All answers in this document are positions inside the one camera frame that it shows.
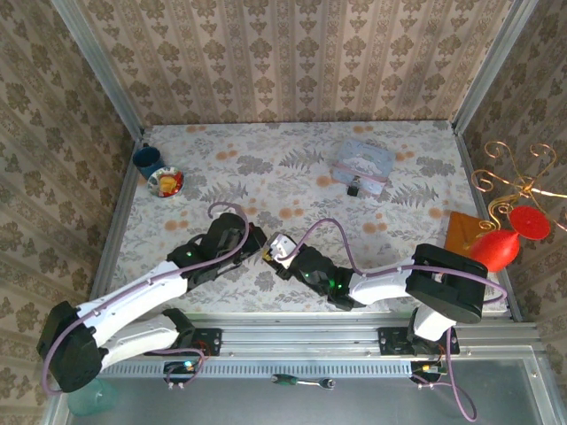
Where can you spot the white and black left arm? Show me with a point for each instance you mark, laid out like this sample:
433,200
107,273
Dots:
133,294

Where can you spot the black padlock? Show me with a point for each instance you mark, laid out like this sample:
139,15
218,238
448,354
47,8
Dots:
354,188

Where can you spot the leaf-print ceramic bowl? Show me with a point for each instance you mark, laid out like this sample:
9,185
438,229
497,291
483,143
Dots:
155,186

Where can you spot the red plastic goblet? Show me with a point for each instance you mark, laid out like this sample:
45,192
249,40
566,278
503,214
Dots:
496,250

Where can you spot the orange-brown flat box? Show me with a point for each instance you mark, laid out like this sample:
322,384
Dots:
460,230

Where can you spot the red snack packet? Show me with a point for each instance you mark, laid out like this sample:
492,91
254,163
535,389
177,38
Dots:
177,178

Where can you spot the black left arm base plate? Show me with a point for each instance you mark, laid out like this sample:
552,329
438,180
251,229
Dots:
208,338

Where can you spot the green glass bottle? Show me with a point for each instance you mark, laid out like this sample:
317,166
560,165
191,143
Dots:
90,398

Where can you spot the dark blue ceramic mug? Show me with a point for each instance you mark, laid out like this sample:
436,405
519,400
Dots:
147,158

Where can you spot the aluminium frame post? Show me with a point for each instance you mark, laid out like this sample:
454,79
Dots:
97,66
491,66

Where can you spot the blue cartoon tin box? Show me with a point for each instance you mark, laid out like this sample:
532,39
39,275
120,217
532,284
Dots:
365,155

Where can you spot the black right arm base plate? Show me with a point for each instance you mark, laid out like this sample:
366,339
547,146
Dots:
392,341

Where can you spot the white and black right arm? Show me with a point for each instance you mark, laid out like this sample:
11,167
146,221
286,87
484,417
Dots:
381,285

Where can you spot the aluminium mounting rail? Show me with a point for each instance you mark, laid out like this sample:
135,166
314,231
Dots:
301,334

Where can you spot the yellow snack packet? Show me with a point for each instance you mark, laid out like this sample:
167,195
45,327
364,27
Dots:
166,182

